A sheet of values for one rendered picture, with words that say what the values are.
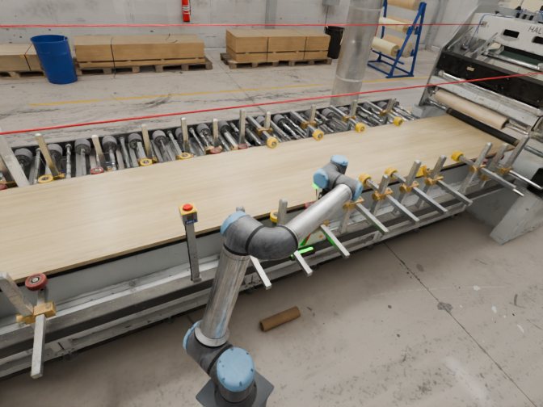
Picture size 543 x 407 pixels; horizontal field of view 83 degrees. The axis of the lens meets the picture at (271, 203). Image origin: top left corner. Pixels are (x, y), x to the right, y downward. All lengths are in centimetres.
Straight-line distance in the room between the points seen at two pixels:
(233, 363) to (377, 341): 144
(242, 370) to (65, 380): 143
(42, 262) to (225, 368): 104
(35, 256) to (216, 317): 101
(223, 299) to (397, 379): 158
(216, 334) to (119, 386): 113
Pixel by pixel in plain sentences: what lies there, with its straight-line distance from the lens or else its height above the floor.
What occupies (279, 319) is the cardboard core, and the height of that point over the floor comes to 7.
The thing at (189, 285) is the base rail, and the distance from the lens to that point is 181.
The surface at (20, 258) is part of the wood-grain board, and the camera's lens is 196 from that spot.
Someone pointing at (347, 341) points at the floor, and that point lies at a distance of 252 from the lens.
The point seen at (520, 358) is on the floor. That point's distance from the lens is 311.
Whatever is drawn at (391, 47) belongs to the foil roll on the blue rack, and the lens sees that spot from 852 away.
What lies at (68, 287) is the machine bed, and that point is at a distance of 200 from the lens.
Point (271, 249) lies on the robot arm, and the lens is 105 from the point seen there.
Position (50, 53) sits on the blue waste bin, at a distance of 685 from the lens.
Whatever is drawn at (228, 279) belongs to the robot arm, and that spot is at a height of 120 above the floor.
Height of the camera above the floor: 216
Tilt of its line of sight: 39 degrees down
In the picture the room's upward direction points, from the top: 6 degrees clockwise
